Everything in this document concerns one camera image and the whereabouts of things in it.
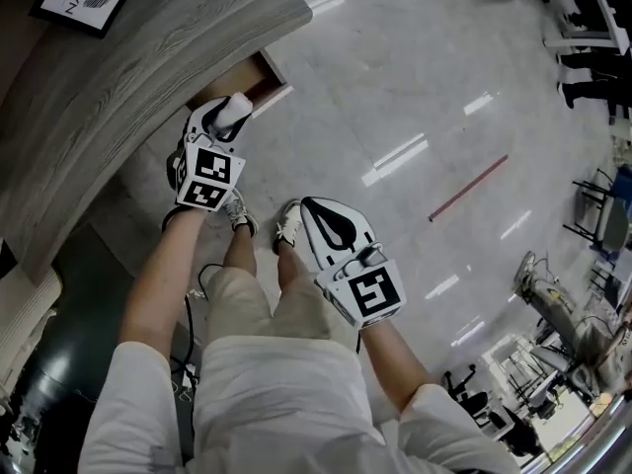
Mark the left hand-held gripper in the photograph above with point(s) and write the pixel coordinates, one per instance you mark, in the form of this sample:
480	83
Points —
212	171

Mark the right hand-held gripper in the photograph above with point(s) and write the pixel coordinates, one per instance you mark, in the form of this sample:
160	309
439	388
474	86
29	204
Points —
370	292

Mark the small white item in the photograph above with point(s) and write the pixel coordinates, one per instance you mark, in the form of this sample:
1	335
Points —
236	111

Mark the brown desk drawer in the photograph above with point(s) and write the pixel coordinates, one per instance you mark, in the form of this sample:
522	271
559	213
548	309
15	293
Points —
249	79

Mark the person's left forearm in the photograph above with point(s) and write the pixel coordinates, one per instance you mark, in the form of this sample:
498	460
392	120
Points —
158	284

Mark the person's right forearm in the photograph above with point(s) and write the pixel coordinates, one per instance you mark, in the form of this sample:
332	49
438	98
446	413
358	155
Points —
395	363

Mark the grey wooden desk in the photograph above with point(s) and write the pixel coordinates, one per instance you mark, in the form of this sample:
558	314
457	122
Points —
148	67

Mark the person's right white shoe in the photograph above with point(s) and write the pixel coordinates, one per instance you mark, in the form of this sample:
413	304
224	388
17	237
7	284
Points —
289	225

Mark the person's white shoe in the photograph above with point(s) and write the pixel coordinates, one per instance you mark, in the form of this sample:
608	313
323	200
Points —
239	213
289	225

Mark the person's right leg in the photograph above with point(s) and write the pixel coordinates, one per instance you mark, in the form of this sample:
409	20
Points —
293	274

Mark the person's leg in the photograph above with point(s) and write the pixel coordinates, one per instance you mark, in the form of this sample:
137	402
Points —
293	274
241	252

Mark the person's left white shoe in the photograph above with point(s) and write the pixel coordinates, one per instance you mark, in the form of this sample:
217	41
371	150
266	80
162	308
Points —
239	213

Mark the person's left leg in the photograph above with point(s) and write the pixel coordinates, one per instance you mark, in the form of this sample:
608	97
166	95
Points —
241	252

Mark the beige shorts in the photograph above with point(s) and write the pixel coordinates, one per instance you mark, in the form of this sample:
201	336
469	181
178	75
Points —
257	309

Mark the white shirt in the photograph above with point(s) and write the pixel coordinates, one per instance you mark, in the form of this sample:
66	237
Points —
271	413

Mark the black office chair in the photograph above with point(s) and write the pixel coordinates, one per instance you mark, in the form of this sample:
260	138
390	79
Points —
469	398

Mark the grey machine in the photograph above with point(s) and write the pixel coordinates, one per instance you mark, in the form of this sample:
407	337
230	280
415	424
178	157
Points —
558	304

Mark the dark green round seat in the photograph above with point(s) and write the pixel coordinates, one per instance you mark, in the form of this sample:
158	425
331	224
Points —
54	368

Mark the black frame chair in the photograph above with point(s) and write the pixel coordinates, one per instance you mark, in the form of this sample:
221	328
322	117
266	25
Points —
600	205

